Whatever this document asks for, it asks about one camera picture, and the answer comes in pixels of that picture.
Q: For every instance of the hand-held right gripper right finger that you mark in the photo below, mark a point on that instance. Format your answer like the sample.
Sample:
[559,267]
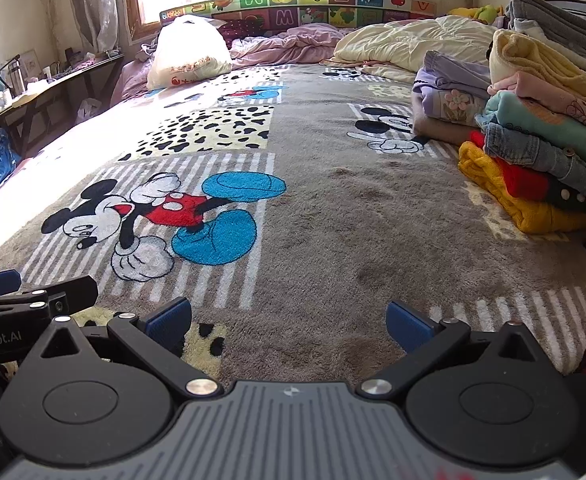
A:
[407,327]

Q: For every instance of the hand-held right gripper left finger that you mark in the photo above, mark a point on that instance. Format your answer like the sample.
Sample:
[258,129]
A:
[169,324]

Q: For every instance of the cartoon mouse printed blanket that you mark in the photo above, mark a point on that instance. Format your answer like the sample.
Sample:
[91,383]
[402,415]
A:
[323,210]

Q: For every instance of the orange yellow folded sweater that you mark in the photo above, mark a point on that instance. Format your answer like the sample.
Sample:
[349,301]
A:
[523,210]

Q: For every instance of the red black folded garment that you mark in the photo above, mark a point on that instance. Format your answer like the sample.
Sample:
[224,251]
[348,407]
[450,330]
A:
[518,177]

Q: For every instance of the beige folded garment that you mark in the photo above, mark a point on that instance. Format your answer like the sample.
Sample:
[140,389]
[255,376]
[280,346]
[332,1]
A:
[443,132]

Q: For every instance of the dark side table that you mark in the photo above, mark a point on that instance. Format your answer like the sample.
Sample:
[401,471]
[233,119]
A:
[48,90]

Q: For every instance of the steel thermos bottle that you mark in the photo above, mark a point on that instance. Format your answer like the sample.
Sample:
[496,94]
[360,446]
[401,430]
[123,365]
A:
[17,77]

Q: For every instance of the folded denim jeans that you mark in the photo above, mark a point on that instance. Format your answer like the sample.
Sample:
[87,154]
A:
[538,147]

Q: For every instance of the lilac floral folded garment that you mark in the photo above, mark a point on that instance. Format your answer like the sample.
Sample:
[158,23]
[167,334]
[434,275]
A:
[448,102]

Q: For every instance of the teal folded garment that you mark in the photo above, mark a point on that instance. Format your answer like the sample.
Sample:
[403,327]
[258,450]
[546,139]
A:
[533,120]

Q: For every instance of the purple folded garment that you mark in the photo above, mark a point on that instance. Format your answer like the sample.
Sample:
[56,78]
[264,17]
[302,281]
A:
[453,67]

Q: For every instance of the white plastic bag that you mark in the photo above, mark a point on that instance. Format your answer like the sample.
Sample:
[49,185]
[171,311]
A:
[188,55]

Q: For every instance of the pink folded garment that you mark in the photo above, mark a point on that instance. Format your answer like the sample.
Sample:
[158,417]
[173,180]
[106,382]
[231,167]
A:
[538,90]

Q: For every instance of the cream crumpled quilt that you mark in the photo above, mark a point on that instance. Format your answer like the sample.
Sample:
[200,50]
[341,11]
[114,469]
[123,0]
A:
[398,40]

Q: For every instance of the pale lace curtain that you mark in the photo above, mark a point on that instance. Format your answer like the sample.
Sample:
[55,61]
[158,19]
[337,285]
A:
[95,0]

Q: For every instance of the pale yellow folded garment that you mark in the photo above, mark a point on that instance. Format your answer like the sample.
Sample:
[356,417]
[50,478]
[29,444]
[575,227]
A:
[533,55]

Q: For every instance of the mauve crumpled quilt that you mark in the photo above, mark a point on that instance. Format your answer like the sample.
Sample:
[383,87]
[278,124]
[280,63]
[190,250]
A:
[283,45]

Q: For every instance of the yellow green plush toy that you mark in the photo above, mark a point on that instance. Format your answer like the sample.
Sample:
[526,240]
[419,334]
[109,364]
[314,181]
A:
[478,11]

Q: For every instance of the colourful alphabet foam headboard mat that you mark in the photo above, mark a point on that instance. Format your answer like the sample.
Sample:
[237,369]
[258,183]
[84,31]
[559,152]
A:
[293,7]

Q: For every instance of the grey folded garment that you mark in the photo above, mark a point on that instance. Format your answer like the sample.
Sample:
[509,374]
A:
[553,15]

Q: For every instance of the small picture frame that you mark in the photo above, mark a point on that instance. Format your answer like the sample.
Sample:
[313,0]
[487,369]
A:
[31,65]

